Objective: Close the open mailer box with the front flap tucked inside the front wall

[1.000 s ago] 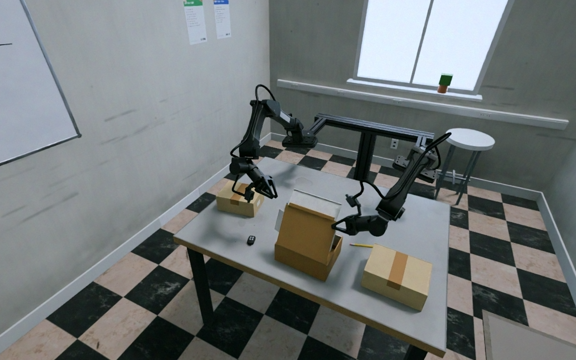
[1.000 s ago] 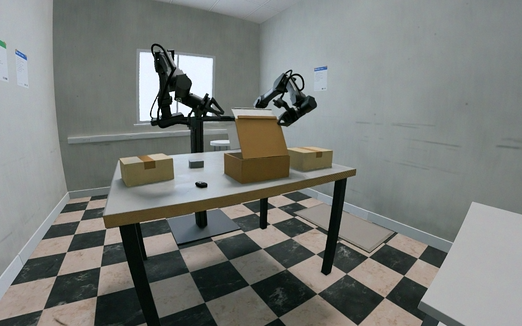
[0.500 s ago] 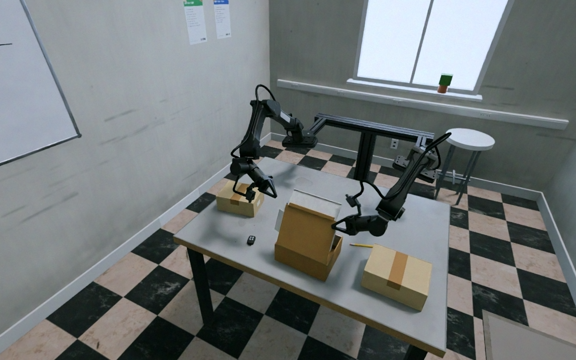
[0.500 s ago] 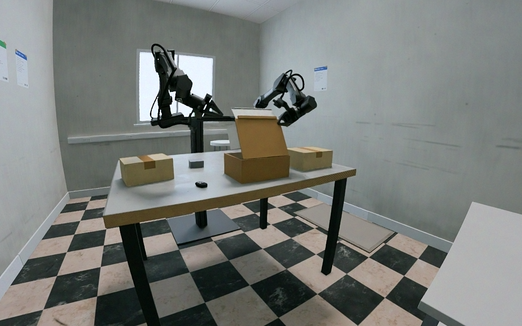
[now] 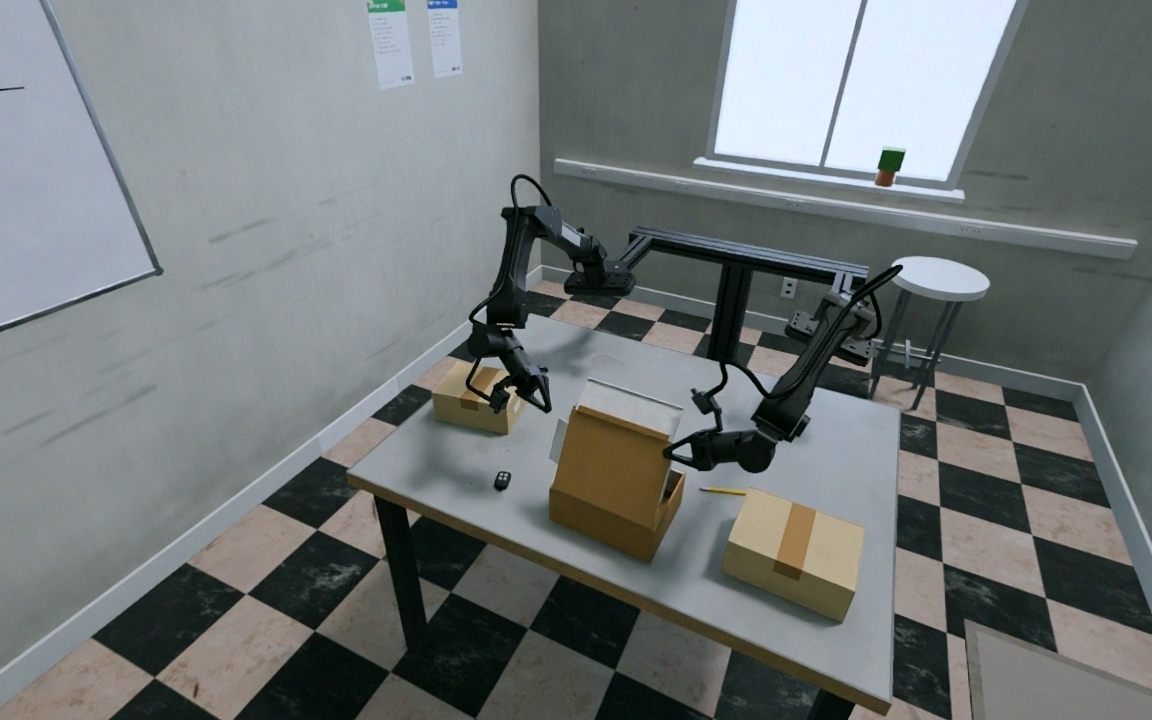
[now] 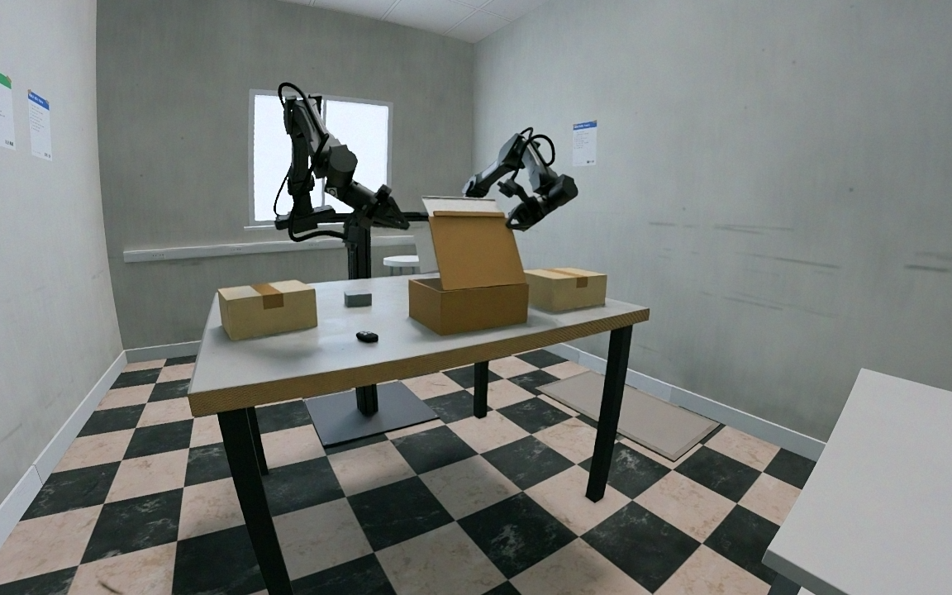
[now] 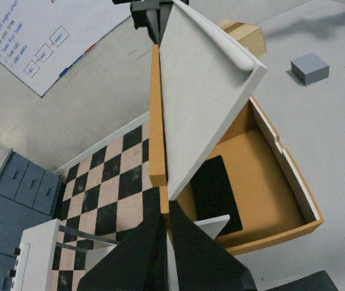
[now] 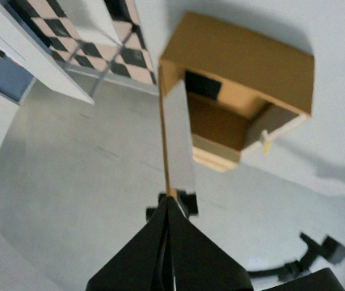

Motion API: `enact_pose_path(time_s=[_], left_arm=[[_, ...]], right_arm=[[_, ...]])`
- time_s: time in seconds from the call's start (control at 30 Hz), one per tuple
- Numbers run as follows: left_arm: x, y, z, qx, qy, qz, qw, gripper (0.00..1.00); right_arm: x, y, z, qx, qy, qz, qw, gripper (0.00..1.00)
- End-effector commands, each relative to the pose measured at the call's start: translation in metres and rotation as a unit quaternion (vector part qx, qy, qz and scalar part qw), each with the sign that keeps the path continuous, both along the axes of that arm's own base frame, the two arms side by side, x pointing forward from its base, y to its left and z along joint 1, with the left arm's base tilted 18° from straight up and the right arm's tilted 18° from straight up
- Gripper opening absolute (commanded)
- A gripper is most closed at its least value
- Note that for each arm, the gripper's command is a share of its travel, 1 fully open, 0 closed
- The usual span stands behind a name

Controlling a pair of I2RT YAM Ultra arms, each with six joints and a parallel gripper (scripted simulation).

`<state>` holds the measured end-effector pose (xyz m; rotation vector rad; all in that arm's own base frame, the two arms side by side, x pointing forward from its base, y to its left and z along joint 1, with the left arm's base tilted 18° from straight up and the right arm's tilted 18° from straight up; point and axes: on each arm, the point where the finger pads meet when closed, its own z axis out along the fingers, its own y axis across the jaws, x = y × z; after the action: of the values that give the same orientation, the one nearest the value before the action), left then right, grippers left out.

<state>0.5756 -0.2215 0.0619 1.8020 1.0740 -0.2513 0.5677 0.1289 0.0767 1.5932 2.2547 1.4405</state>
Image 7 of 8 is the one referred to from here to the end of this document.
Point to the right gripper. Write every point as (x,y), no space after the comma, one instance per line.
(145,14)

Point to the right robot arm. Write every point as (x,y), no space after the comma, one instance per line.
(117,2)

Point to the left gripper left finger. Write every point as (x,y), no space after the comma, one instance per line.
(130,266)

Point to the grey cube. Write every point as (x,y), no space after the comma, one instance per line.
(310,68)

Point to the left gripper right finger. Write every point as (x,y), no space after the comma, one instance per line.
(201,263)

